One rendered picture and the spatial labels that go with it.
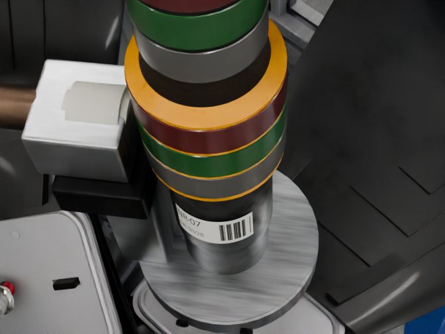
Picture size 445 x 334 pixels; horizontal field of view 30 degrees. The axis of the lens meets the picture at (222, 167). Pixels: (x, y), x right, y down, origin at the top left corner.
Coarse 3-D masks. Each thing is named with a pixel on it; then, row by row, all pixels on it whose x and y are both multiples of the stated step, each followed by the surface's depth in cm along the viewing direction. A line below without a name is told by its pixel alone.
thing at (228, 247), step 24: (264, 192) 26; (192, 216) 26; (216, 216) 26; (240, 216) 26; (264, 216) 28; (192, 240) 28; (216, 240) 28; (240, 240) 28; (264, 240) 30; (216, 264) 30; (240, 264) 30
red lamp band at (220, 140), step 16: (144, 112) 21; (272, 112) 21; (144, 128) 22; (160, 128) 21; (176, 128) 21; (224, 128) 21; (240, 128) 21; (256, 128) 21; (176, 144) 22; (192, 144) 21; (208, 144) 21; (224, 144) 21; (240, 144) 22
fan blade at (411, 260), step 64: (384, 0) 46; (320, 64) 44; (384, 64) 44; (320, 128) 43; (384, 128) 43; (320, 192) 41; (384, 192) 41; (320, 256) 40; (384, 256) 40; (384, 320) 39
